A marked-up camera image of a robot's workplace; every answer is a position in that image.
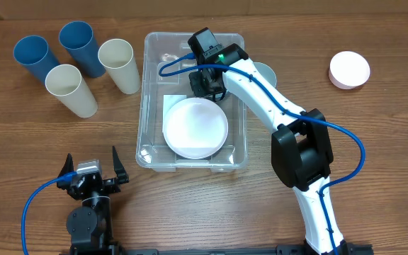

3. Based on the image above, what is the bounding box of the grey small bowl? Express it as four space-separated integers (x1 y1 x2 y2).
254 62 277 87

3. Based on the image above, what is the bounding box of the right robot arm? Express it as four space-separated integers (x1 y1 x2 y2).
189 42 348 254

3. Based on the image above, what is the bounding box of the blue cup rear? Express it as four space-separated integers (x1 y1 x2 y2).
59 21 106 78

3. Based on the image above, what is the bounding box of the clear plastic storage bin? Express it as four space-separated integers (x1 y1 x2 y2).
135 32 249 172

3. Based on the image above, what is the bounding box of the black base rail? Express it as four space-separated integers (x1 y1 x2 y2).
58 243 374 255

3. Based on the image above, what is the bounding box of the left blue cable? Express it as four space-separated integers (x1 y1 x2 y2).
20 171 78 255

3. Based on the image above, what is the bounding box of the blue cable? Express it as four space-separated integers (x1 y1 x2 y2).
158 52 367 255
20 171 78 255

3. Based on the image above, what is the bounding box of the blue cup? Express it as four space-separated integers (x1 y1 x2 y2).
13 35 60 84
59 21 106 78

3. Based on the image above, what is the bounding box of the beige cup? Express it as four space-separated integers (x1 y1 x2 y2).
98 38 141 94
45 64 98 118

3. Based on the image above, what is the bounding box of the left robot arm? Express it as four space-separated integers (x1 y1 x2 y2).
57 147 129 255

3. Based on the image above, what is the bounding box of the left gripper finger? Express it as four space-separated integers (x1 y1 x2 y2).
56 154 74 190
112 146 129 184

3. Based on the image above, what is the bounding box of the right blue cable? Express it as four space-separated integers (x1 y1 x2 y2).
158 52 367 255

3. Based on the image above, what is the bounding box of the pink small bowl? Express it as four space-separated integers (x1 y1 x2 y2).
329 51 370 89

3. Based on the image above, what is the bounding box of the pink plate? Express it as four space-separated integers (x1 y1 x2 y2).
162 98 229 159

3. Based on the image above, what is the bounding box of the blue cup far left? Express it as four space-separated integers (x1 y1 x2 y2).
13 35 60 84

